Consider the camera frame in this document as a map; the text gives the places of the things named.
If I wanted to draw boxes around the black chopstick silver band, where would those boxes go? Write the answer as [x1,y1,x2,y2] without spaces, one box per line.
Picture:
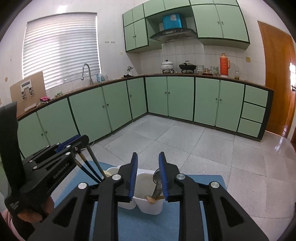
[77,151,104,182]
[74,159,101,183]

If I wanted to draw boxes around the grey chopstick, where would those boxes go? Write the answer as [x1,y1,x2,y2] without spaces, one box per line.
[86,145,107,179]

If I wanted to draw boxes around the chrome kitchen faucet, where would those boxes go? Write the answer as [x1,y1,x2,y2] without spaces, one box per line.
[80,63,94,85]

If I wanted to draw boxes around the green lower kitchen cabinets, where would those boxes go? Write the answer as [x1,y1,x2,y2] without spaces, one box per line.
[18,74,273,157]

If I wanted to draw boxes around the green kitchen cabinets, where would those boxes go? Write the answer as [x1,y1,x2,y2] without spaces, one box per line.
[122,1,250,53]
[18,74,273,157]

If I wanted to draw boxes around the green upper kitchen cabinets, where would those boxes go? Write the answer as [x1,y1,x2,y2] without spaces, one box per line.
[122,1,250,53]

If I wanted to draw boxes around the person left hand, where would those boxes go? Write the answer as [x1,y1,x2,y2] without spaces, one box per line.
[18,196,54,223]

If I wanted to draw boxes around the brown cardboard box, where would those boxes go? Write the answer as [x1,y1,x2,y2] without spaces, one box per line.
[10,71,46,116]

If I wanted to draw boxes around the blue table mat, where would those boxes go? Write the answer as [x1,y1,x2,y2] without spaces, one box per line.
[54,161,227,241]

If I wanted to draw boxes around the metal spoon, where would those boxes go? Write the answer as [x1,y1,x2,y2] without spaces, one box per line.
[152,168,162,200]

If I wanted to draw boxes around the white double utensil holder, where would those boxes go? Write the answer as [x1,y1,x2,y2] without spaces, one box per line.
[118,169,164,215]

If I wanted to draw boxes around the small kettle on counter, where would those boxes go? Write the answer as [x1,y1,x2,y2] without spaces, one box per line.
[123,66,133,78]

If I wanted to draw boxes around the white window blinds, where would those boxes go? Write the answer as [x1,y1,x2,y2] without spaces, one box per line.
[22,12,101,90]

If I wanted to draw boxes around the white cooking pot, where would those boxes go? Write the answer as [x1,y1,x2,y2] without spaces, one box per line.
[161,60,175,73]

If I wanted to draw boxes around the black wok with lid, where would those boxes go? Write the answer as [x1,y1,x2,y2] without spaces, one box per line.
[179,61,197,74]

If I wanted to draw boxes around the orange thermos flask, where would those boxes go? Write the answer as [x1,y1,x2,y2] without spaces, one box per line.
[220,53,230,77]

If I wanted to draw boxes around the black range hood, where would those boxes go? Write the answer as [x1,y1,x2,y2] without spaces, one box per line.
[150,28,198,43]

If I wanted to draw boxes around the blue box above hood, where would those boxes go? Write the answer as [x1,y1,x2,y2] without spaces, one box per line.
[162,14,182,30]

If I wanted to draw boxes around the brown wooden door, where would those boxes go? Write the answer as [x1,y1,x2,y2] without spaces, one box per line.
[258,21,295,138]

